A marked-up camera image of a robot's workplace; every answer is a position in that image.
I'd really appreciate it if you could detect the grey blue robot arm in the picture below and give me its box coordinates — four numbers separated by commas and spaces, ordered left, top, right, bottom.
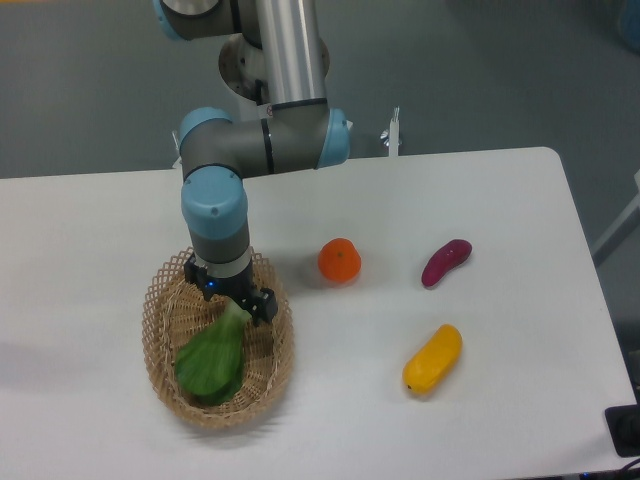
153, 1, 350, 324

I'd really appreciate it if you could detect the purple sweet potato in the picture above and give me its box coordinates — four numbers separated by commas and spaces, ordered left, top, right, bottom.
421, 239, 473, 289

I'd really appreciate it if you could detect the green bok choy vegetable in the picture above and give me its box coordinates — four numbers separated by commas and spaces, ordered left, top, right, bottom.
175, 300, 251, 406

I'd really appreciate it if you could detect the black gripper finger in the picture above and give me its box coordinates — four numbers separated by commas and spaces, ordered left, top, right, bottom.
240, 288, 278, 327
183, 253, 218, 302

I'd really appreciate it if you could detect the black device at table edge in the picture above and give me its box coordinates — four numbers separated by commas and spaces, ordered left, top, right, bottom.
604, 404, 639, 458

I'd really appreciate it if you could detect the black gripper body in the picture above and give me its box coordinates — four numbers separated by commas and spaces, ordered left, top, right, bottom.
208, 262, 255, 305

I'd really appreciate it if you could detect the yellow mango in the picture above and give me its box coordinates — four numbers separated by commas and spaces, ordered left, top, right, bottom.
402, 324, 463, 395

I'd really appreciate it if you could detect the woven wicker basket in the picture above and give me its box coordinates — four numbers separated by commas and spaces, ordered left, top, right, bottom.
142, 247, 294, 429

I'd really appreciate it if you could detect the orange tangerine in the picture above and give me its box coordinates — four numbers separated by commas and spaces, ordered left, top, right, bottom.
317, 238, 362, 284

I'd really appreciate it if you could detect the white table leg right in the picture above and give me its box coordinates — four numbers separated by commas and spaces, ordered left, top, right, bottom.
590, 171, 639, 268

